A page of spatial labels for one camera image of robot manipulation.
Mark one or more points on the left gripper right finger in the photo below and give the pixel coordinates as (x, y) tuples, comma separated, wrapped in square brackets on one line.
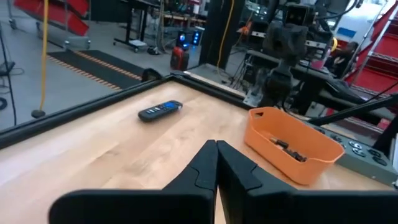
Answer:
[(248, 199)]

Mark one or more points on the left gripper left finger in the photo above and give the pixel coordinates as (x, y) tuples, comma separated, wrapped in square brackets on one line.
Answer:
[(186, 199)]

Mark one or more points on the copper black battery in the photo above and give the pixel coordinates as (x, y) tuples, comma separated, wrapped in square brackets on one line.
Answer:
[(280, 143), (297, 155)]

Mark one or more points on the black workbench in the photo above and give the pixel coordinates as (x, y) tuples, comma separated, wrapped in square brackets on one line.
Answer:
[(311, 73)]

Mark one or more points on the orange plastic bin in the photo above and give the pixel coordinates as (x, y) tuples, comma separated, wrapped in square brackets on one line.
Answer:
[(280, 168)]

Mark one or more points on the person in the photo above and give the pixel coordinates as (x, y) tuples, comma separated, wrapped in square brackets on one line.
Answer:
[(345, 56)]

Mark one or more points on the black column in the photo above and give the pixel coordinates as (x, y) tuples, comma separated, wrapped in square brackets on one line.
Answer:
[(217, 31)]

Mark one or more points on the black remote control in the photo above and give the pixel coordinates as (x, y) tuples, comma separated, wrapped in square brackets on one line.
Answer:
[(160, 110)]

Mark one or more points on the black computer blue lights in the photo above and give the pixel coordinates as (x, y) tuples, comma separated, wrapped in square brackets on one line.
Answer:
[(186, 39)]

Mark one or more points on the red rolling stairs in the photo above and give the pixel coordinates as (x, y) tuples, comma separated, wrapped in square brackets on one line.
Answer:
[(385, 46)]

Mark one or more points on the red black shop vacuum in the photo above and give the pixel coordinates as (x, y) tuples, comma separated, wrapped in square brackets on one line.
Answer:
[(179, 60)]

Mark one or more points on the gray power strip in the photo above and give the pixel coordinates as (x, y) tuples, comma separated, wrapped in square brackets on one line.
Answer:
[(357, 165)]

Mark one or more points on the black stand with casters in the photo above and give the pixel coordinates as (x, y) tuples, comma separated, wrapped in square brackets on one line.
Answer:
[(136, 43)]

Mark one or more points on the black orange striped floor mat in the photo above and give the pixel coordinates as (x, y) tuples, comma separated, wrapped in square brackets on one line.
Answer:
[(102, 68)]

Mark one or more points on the black tripod stand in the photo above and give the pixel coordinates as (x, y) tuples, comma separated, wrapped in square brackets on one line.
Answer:
[(6, 67)]

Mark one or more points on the red tilted shelf cart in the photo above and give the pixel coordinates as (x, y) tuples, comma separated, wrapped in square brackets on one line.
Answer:
[(56, 15)]

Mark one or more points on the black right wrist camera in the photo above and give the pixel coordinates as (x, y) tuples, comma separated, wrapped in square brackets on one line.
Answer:
[(297, 14)]

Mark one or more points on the black diagonal frame strut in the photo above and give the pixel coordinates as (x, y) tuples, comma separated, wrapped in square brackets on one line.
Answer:
[(351, 110)]

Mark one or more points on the black frame corner brace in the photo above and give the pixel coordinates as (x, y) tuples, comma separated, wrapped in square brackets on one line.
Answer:
[(150, 75)]

